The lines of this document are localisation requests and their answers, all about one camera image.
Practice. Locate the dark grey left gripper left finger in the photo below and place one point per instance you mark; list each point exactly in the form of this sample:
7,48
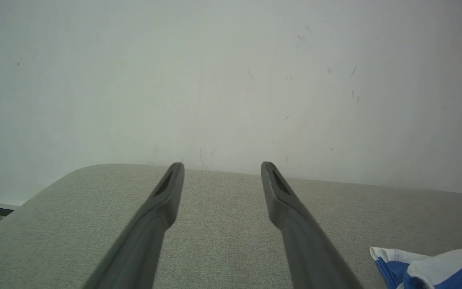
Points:
142,241

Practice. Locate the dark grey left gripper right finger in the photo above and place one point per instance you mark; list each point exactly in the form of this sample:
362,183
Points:
307,245

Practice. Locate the blue and white garment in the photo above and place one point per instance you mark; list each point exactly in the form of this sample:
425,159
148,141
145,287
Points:
435,269

